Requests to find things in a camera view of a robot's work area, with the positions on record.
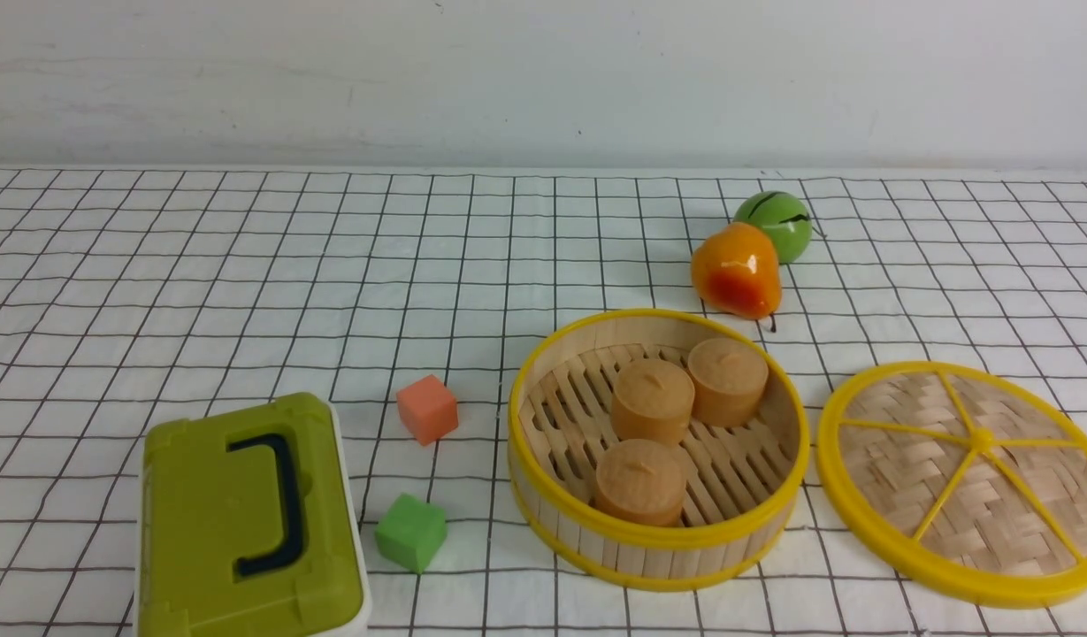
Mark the green lidded plastic toolbox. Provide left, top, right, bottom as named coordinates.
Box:
left=132, top=392, right=372, bottom=636

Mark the white black-grid tablecloth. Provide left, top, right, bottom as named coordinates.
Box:
left=0, top=168, right=1087, bottom=636

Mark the bamboo steamer basket yellow rim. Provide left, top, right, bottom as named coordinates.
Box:
left=508, top=308, right=809, bottom=592

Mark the orange toy fruit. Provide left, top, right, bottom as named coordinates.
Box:
left=690, top=222, right=782, bottom=321

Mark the tan bun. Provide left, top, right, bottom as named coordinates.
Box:
left=687, top=337, right=769, bottom=428
left=610, top=358, right=695, bottom=447
left=592, top=439, right=687, bottom=527

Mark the green toy fruit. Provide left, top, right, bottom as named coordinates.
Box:
left=733, top=190, right=813, bottom=265

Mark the woven bamboo steamer lid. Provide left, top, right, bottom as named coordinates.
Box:
left=815, top=360, right=1087, bottom=609

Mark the tan bun front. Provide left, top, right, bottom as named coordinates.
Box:
left=592, top=439, right=687, bottom=527

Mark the orange foam cube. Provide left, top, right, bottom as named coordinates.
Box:
left=396, top=375, right=459, bottom=445

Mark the tan bun back right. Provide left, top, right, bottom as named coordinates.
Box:
left=687, top=337, right=769, bottom=428

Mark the tan bun back left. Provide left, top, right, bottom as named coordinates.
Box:
left=610, top=358, right=695, bottom=447

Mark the green foam cube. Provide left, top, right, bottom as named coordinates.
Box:
left=376, top=494, right=448, bottom=575

